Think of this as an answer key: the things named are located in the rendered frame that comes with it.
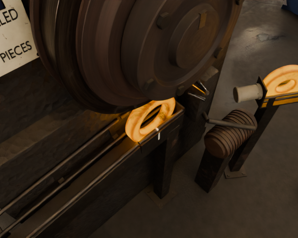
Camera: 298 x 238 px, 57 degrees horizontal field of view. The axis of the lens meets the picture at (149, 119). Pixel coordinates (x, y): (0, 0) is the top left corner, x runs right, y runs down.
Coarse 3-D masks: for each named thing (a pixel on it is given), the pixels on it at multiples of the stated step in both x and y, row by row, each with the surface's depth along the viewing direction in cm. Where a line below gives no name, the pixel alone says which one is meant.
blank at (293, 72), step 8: (272, 72) 96; (280, 72) 94; (288, 72) 93; (296, 72) 93; (264, 80) 98; (272, 80) 95; (280, 80) 96; (296, 80) 97; (272, 88) 99; (280, 88) 103; (288, 88) 101; (296, 88) 101
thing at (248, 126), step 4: (204, 112) 104; (204, 116) 103; (208, 120) 103; (212, 120) 103; (216, 120) 103; (220, 120) 104; (216, 124) 104; (220, 124) 104; (224, 124) 105; (228, 124) 105; (232, 124) 106; (236, 124) 106; (240, 124) 106; (244, 124) 107; (248, 124) 109; (240, 128) 107; (244, 128) 106; (248, 128) 106; (252, 128) 106
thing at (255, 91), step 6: (258, 84) 100; (234, 90) 102; (240, 90) 99; (246, 90) 99; (252, 90) 99; (258, 90) 99; (234, 96) 104; (240, 96) 99; (246, 96) 100; (252, 96) 100; (258, 96) 100
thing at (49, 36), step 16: (48, 0) 40; (64, 0) 37; (80, 0) 39; (48, 16) 41; (64, 16) 39; (48, 32) 43; (64, 32) 40; (48, 48) 46; (64, 48) 42; (64, 64) 44; (64, 80) 46; (80, 80) 49; (80, 96) 52; (96, 96) 55; (112, 112) 63
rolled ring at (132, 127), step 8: (152, 104) 77; (160, 104) 81; (168, 104) 85; (136, 112) 77; (144, 112) 77; (160, 112) 90; (168, 112) 88; (128, 120) 79; (136, 120) 77; (160, 120) 90; (128, 128) 80; (136, 128) 80; (144, 128) 90; (152, 128) 90; (136, 136) 83
